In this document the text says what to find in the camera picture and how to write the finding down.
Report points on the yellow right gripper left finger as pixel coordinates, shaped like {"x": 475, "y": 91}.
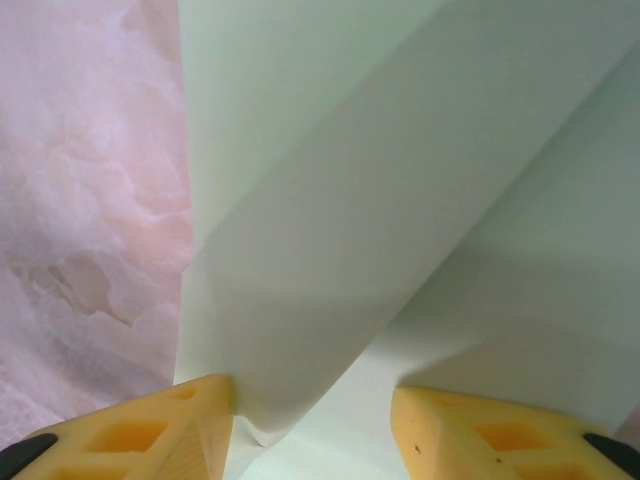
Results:
{"x": 210, "y": 425}

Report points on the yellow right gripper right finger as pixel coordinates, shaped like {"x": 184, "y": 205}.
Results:
{"x": 430, "y": 440}

